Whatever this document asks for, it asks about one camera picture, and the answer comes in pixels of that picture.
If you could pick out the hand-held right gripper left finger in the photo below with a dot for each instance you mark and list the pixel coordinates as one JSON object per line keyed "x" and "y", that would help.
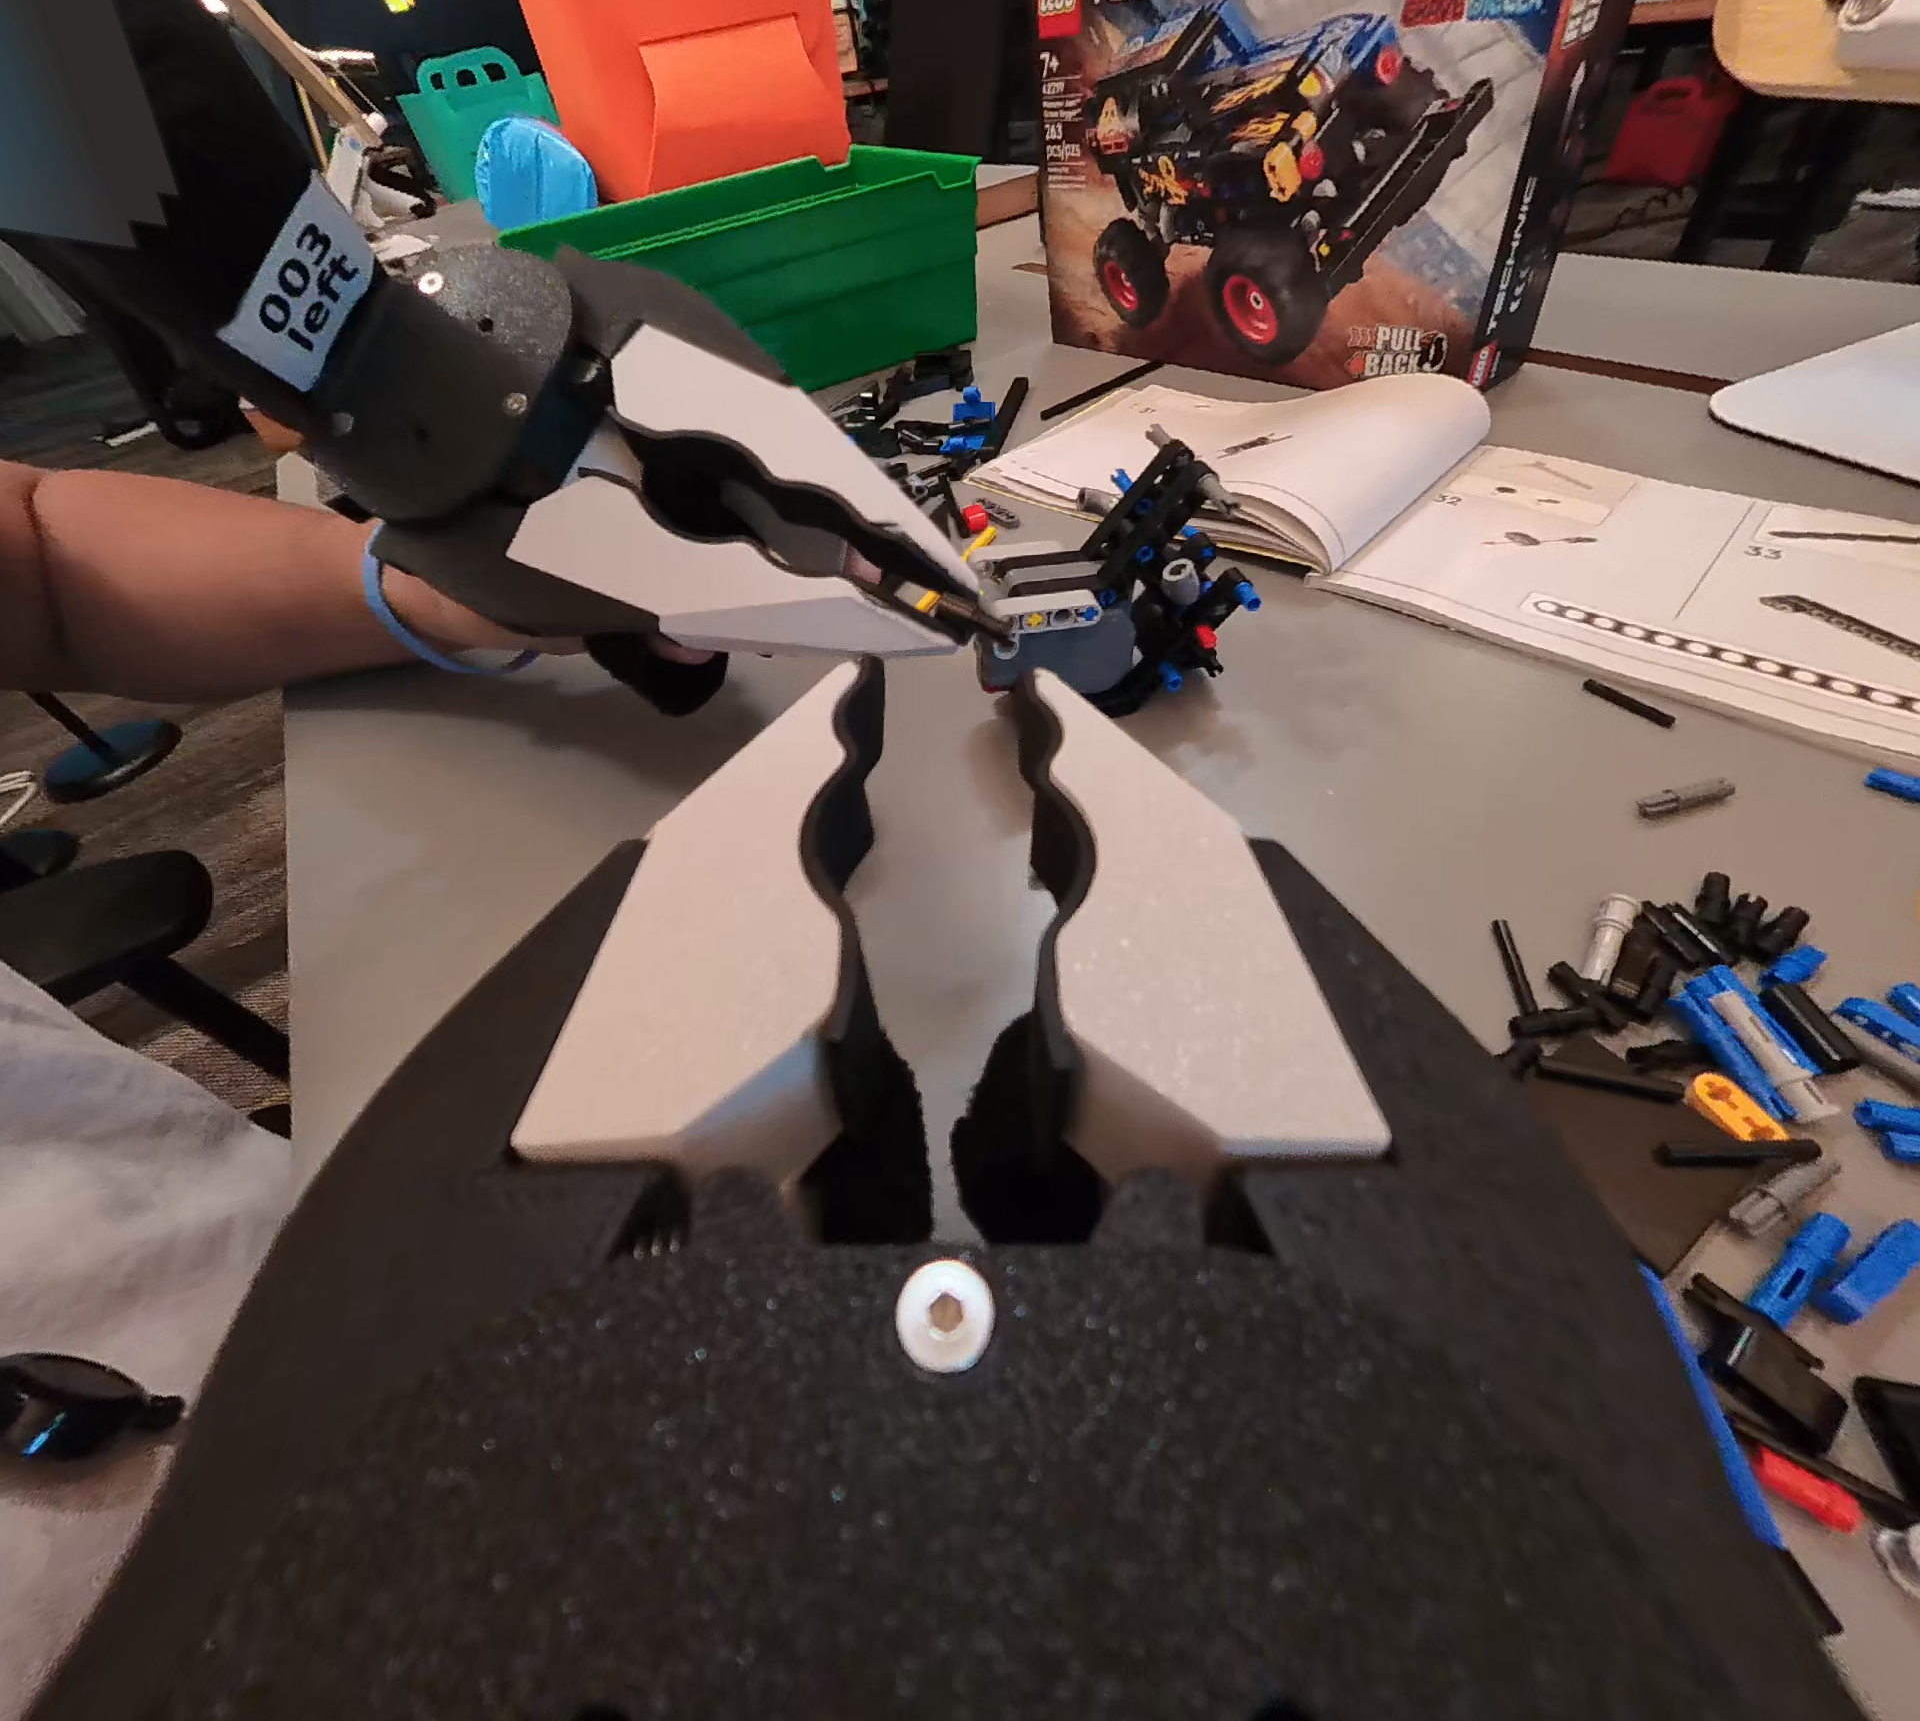
{"x": 691, "y": 986}

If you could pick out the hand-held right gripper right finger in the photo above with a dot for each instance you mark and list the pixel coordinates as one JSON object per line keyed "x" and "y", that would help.
{"x": 1212, "y": 1000}

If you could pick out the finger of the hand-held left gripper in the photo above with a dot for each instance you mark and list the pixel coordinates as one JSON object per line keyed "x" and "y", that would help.
{"x": 750, "y": 432}
{"x": 718, "y": 596}

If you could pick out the partly built toy chassis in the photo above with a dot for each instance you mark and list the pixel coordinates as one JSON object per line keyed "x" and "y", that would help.
{"x": 1110, "y": 609}

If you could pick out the person's left forearm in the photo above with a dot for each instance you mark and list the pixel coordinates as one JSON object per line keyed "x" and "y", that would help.
{"x": 178, "y": 582}

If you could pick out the toy set box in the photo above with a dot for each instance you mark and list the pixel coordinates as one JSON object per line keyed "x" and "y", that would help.
{"x": 1319, "y": 102}

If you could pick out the person's left hand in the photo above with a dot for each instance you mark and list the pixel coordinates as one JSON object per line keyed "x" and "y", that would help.
{"x": 451, "y": 627}

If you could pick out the pile of black toy beams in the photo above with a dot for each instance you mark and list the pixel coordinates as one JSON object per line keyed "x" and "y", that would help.
{"x": 930, "y": 432}

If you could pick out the green plastic bin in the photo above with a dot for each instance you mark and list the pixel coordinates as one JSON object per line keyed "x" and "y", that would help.
{"x": 811, "y": 253}

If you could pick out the light blue cloth bundle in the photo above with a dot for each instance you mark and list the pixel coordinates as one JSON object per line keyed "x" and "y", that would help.
{"x": 531, "y": 176}

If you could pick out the teal felt bag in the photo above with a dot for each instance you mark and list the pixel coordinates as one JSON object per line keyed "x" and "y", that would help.
{"x": 451, "y": 109}

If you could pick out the blue wristband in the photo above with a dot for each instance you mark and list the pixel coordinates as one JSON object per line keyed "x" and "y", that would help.
{"x": 402, "y": 641}

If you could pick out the tan board on white stand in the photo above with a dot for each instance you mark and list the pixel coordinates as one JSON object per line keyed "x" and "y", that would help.
{"x": 285, "y": 56}

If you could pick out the long black toy axle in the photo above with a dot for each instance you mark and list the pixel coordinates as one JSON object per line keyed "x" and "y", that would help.
{"x": 1102, "y": 390}

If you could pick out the short black toy axle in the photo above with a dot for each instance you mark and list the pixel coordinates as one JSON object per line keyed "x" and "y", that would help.
{"x": 1626, "y": 703}

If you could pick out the grey toy pin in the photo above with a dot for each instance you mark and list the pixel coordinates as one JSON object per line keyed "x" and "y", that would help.
{"x": 1682, "y": 799}

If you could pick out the pile of small toy pieces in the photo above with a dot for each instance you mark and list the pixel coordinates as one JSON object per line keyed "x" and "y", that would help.
{"x": 1739, "y": 1032}

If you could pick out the building instruction booklet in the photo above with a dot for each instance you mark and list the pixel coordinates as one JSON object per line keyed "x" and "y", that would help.
{"x": 1574, "y": 552}

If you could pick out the black stool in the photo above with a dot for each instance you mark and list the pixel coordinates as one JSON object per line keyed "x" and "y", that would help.
{"x": 103, "y": 926}

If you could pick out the blue toy pin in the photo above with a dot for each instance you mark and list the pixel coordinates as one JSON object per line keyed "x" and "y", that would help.
{"x": 1892, "y": 786}

